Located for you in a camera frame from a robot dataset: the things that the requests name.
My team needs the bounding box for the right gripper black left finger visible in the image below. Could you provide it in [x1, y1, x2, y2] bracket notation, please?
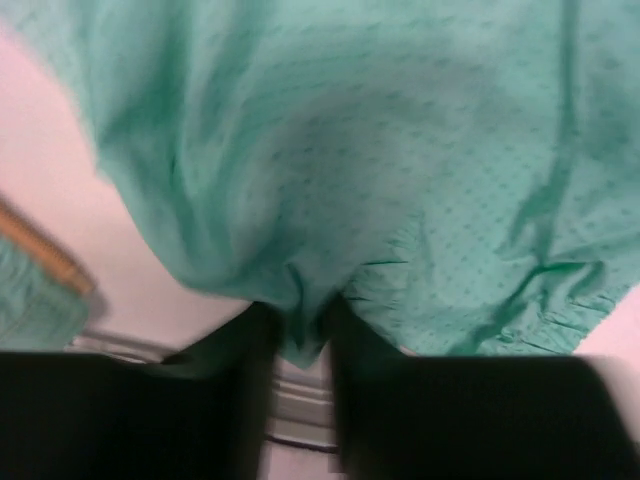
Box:
[1, 303, 280, 479]

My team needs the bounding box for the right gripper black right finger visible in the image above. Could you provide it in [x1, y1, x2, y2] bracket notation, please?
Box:
[327, 298, 639, 479]

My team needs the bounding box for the orange and teal jacket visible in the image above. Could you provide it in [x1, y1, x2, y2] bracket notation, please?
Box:
[1, 1, 639, 365]

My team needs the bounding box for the aluminium table front rail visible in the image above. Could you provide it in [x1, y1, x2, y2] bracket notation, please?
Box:
[65, 332, 335, 453]

